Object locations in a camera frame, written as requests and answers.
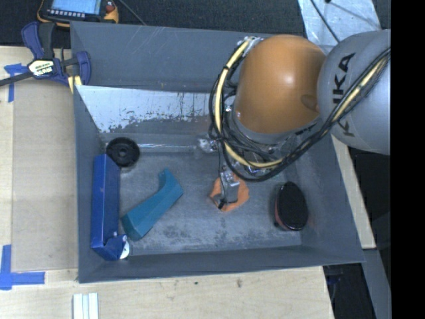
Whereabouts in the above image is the black oval orange-rimmed case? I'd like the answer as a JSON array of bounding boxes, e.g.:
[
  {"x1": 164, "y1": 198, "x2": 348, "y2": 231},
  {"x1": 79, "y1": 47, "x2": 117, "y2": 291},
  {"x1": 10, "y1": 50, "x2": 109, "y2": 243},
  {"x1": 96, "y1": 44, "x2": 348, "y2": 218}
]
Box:
[{"x1": 273, "y1": 181, "x2": 309, "y2": 232}]

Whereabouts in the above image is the orange soft lump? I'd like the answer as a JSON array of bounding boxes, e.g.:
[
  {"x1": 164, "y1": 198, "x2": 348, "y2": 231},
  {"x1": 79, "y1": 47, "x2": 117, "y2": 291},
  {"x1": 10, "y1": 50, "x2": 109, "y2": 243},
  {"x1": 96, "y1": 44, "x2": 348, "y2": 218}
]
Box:
[{"x1": 208, "y1": 175, "x2": 250, "y2": 213}]

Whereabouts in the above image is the grey metal bin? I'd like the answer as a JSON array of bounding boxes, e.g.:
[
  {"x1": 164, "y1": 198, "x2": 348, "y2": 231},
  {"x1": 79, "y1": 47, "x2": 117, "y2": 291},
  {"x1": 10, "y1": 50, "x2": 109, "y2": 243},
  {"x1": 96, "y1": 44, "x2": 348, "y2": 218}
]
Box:
[{"x1": 69, "y1": 21, "x2": 367, "y2": 284}]

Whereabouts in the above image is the clear glass thing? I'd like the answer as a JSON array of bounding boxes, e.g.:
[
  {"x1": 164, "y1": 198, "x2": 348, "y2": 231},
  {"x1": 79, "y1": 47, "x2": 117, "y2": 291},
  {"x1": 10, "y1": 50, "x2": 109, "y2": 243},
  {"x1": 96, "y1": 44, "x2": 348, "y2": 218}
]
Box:
[{"x1": 195, "y1": 137, "x2": 216, "y2": 155}]

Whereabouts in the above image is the blue long flat box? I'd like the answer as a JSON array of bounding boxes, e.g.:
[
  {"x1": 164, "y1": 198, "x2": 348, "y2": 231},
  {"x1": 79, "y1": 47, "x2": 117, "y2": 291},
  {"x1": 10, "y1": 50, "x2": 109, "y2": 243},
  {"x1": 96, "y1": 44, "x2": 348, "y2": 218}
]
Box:
[{"x1": 90, "y1": 153, "x2": 129, "y2": 262}]

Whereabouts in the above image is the black round wheel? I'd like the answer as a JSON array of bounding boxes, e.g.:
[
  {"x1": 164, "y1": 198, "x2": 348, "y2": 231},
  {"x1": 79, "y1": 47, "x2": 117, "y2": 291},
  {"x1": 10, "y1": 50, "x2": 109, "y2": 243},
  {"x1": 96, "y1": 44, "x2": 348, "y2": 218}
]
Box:
[{"x1": 106, "y1": 137, "x2": 141, "y2": 168}]

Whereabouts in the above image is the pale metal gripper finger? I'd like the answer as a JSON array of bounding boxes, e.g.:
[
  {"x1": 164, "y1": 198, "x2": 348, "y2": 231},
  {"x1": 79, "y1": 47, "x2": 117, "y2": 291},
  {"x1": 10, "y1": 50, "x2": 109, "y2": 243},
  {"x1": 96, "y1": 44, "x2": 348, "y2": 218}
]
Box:
[
  {"x1": 228, "y1": 179, "x2": 241, "y2": 203},
  {"x1": 217, "y1": 170, "x2": 234, "y2": 209}
]

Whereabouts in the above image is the teal angled block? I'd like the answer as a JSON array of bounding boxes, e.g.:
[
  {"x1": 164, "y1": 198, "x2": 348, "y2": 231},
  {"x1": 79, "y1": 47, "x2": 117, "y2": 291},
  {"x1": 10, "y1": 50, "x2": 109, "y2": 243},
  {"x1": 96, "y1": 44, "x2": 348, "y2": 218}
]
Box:
[{"x1": 120, "y1": 167, "x2": 185, "y2": 242}]

